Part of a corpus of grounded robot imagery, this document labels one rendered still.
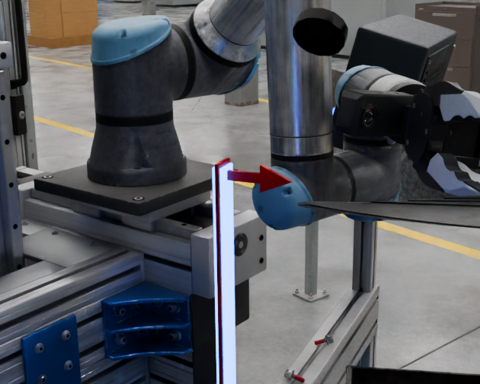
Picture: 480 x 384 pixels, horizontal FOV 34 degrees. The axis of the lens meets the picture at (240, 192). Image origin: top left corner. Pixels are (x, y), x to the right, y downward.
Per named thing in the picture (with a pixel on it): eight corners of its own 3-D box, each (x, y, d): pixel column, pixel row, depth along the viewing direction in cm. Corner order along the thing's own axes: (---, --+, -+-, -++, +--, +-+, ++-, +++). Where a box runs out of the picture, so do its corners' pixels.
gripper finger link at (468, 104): (548, 88, 72) (491, 100, 81) (490, 83, 71) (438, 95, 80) (546, 123, 72) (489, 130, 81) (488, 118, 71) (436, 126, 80)
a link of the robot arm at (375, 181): (309, 219, 104) (311, 137, 101) (366, 202, 111) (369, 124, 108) (355, 235, 98) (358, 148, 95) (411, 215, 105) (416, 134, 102)
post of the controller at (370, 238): (370, 293, 122) (375, 168, 116) (351, 290, 123) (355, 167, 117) (375, 286, 125) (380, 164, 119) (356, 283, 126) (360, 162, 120)
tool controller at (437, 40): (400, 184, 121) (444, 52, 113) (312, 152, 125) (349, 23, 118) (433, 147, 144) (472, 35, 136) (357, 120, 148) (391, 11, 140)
